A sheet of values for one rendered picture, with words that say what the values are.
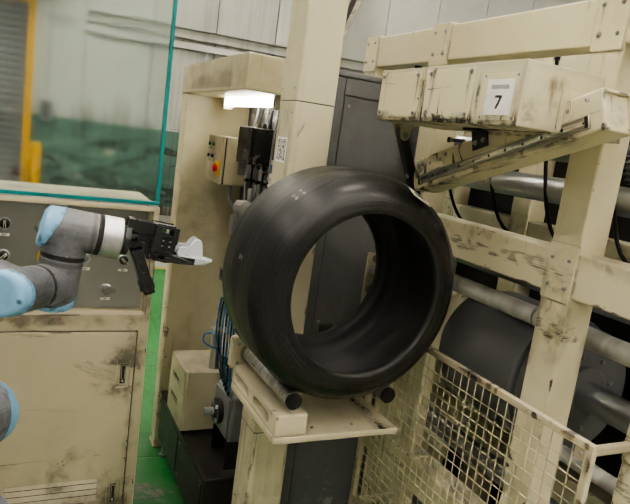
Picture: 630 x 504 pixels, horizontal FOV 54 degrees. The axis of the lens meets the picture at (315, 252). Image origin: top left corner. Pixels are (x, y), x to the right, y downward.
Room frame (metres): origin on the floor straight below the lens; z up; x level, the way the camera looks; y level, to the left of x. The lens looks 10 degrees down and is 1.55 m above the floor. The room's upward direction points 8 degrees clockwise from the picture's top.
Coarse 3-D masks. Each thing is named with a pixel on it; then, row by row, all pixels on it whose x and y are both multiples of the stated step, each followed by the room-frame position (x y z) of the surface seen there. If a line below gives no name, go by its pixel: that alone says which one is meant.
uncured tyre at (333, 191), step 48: (288, 192) 1.51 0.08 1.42; (336, 192) 1.46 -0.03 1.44; (384, 192) 1.50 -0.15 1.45; (240, 240) 1.52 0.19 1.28; (288, 240) 1.40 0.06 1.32; (384, 240) 1.84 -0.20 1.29; (432, 240) 1.57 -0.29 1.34; (240, 288) 1.44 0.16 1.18; (288, 288) 1.40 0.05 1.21; (384, 288) 1.85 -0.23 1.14; (432, 288) 1.60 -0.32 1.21; (240, 336) 1.55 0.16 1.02; (288, 336) 1.40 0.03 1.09; (336, 336) 1.79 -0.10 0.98; (384, 336) 1.78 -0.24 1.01; (432, 336) 1.59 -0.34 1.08; (288, 384) 1.46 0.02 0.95; (336, 384) 1.47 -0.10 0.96; (384, 384) 1.54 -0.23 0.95
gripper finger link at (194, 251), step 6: (198, 240) 1.41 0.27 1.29; (192, 246) 1.40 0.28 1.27; (198, 246) 1.41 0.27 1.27; (180, 252) 1.39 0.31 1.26; (186, 252) 1.40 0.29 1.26; (192, 252) 1.40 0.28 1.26; (198, 252) 1.41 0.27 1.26; (198, 258) 1.41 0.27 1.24; (204, 258) 1.44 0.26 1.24; (198, 264) 1.41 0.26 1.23; (204, 264) 1.43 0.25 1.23
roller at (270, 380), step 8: (248, 352) 1.74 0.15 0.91; (248, 360) 1.72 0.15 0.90; (256, 360) 1.68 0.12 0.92; (256, 368) 1.66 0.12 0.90; (264, 368) 1.63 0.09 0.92; (264, 376) 1.60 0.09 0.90; (272, 376) 1.57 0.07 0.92; (272, 384) 1.55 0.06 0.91; (280, 384) 1.53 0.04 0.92; (280, 392) 1.50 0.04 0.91; (288, 392) 1.48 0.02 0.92; (296, 392) 1.48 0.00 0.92; (288, 400) 1.46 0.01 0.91; (296, 400) 1.47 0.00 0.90; (288, 408) 1.47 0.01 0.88; (296, 408) 1.47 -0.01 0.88
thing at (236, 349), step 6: (234, 336) 1.77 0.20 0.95; (234, 342) 1.76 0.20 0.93; (240, 342) 1.76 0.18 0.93; (234, 348) 1.76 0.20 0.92; (240, 348) 1.76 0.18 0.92; (228, 354) 1.77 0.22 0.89; (234, 354) 1.76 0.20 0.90; (240, 354) 1.76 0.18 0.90; (228, 360) 1.77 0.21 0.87; (234, 360) 1.76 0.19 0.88; (240, 360) 1.77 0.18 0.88
